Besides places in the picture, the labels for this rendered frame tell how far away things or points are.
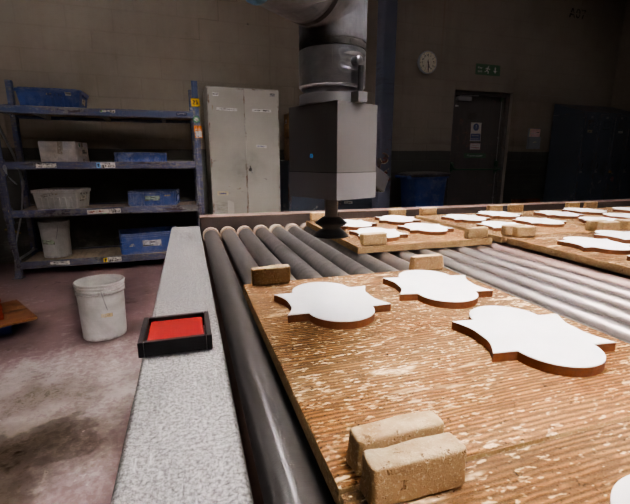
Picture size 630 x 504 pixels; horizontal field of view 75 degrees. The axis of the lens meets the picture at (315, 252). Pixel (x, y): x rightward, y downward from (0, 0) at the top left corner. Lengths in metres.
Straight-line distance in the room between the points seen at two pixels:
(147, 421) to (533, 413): 0.30
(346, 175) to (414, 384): 0.22
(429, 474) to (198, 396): 0.21
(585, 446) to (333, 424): 0.16
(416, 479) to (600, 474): 0.12
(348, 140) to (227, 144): 4.34
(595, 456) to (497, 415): 0.06
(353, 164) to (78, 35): 5.12
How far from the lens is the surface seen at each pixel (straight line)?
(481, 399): 0.36
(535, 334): 0.48
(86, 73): 5.41
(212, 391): 0.40
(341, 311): 0.48
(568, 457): 0.33
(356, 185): 0.46
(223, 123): 4.78
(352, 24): 0.48
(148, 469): 0.33
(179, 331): 0.49
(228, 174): 4.77
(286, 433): 0.33
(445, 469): 0.26
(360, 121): 0.47
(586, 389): 0.41
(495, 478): 0.29
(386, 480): 0.25
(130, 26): 5.47
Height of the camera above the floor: 1.12
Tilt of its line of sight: 13 degrees down
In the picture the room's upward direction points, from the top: straight up
